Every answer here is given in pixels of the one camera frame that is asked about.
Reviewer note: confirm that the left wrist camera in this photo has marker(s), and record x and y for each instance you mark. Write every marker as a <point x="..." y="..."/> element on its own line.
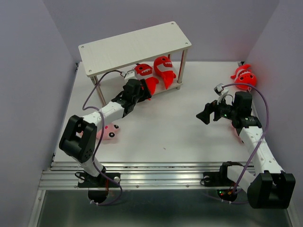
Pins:
<point x="131" y="74"/>

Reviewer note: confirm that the red shark plush toy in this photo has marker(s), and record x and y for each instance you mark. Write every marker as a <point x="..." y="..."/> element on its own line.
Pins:
<point x="144" y="71"/>

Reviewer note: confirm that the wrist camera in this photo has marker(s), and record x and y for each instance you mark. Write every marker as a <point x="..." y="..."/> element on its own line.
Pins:
<point x="220" y="90"/>
<point x="131" y="74"/>

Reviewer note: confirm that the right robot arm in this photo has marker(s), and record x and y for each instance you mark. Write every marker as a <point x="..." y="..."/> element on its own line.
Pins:
<point x="270" y="187"/>

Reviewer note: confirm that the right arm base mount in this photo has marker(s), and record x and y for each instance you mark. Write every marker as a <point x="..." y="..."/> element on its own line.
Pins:
<point x="224" y="193"/>

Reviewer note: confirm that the pink plush toy right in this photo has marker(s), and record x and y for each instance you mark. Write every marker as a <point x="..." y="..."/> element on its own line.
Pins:
<point x="237" y="136"/>

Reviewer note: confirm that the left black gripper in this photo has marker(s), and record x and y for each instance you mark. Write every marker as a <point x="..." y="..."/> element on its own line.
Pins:
<point x="144" y="94"/>

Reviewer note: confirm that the aluminium mounting rail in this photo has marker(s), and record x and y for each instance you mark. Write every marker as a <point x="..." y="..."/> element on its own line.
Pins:
<point x="134" y="175"/>

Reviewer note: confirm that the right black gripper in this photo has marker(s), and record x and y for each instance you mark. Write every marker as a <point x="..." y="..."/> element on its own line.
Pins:
<point x="209" y="108"/>

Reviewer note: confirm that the pink striped plush left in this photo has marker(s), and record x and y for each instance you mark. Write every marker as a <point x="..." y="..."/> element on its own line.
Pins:
<point x="110" y="132"/>

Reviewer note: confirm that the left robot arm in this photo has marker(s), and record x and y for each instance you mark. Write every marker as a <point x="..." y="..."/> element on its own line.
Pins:
<point x="79" y="136"/>

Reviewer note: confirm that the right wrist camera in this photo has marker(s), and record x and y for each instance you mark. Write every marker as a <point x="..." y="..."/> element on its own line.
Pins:
<point x="220" y="90"/>

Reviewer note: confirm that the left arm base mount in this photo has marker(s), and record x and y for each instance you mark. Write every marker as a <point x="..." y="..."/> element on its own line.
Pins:
<point x="101" y="191"/>

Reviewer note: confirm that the white two-tier shelf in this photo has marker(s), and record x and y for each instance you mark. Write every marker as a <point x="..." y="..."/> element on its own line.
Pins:
<point x="105" y="55"/>

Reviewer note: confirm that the red clownfish plush toy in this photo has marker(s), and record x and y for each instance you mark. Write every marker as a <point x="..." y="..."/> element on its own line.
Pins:
<point x="244" y="75"/>

